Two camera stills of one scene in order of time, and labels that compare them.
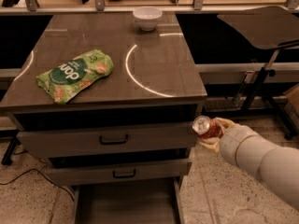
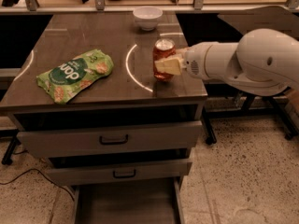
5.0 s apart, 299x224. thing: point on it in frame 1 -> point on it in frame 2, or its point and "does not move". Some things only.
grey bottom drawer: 143,201 does not move
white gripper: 229,144 -> 194,62
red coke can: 207,128 -> 163,48
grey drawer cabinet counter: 108,101 does not move
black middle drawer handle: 124,176 does not move
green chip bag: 73,77 does not move
